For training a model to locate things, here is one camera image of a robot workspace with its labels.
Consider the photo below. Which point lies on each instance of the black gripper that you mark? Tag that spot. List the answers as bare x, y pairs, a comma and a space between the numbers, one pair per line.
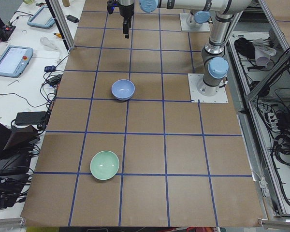
125, 10

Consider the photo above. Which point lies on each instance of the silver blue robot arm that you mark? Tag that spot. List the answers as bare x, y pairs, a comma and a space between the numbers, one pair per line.
227, 14

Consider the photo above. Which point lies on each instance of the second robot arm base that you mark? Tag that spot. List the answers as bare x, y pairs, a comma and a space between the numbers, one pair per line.
195, 21

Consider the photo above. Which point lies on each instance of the blue ceramic bowl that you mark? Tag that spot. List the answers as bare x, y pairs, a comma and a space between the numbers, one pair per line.
123, 89

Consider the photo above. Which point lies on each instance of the green ceramic bowl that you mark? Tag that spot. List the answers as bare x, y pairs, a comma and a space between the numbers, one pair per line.
104, 165

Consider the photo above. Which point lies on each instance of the black power adapter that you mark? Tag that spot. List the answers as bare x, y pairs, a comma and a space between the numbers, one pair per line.
72, 18

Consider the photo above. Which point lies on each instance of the far teach pendant tablet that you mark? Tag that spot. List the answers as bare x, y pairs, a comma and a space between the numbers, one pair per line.
41, 19

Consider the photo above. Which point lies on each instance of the teach pendant tablet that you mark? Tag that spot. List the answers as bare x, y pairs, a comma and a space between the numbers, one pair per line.
41, 19
14, 60

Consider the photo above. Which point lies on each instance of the small blue device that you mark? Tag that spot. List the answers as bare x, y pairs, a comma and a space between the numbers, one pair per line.
49, 69

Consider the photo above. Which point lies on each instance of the near teach pendant tablet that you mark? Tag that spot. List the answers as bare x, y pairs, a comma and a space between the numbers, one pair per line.
14, 60

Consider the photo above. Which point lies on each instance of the black laptop power brick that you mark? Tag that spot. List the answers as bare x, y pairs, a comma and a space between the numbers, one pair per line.
30, 118

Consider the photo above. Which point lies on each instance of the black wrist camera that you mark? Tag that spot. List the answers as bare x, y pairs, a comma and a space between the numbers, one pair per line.
111, 5

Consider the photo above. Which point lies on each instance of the aluminium frame post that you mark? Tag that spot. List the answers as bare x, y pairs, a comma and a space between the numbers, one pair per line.
60, 21

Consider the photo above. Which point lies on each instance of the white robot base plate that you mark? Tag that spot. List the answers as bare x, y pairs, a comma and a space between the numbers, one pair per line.
201, 93

